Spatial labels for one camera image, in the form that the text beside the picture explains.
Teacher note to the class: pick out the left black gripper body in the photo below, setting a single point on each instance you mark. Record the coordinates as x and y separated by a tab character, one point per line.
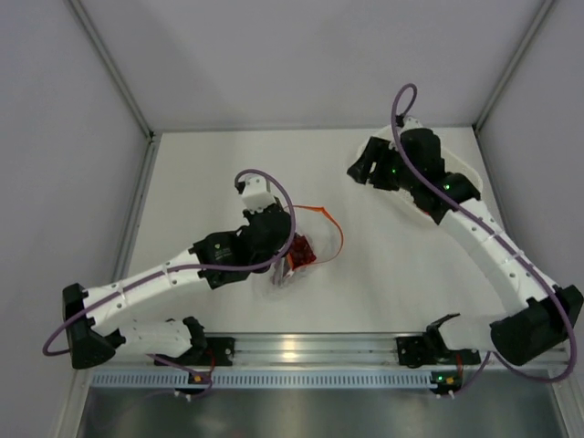
247	213

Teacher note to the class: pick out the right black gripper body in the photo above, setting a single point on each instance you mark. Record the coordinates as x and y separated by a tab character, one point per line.
389	172

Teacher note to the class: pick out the purple fake grapes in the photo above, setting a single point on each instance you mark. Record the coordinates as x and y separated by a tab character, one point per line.
300	252

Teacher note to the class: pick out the clear zip top bag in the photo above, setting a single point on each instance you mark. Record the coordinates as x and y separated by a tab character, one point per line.
318	240

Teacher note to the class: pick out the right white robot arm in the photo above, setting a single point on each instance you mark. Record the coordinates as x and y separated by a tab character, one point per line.
537	314

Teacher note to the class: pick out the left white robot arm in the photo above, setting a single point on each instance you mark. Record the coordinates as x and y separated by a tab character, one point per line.
148	314

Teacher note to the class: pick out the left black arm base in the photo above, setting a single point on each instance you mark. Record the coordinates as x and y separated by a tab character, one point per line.
220	352

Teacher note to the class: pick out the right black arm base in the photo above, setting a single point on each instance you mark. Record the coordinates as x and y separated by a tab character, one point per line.
413	352

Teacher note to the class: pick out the white perforated plastic basket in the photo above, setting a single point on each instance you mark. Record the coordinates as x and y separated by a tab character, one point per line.
429	174

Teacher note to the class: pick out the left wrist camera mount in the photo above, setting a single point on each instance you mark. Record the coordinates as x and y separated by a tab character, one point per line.
255	192

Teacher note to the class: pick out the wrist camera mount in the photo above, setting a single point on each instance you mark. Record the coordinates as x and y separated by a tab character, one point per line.
255	192
406	122

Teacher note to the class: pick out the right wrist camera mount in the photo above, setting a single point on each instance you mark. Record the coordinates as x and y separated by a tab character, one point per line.
406	122

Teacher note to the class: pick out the aluminium mounting rail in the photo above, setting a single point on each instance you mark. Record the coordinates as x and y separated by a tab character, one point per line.
315	349

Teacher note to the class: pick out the white slotted cable duct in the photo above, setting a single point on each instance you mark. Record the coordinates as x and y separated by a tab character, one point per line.
268	379

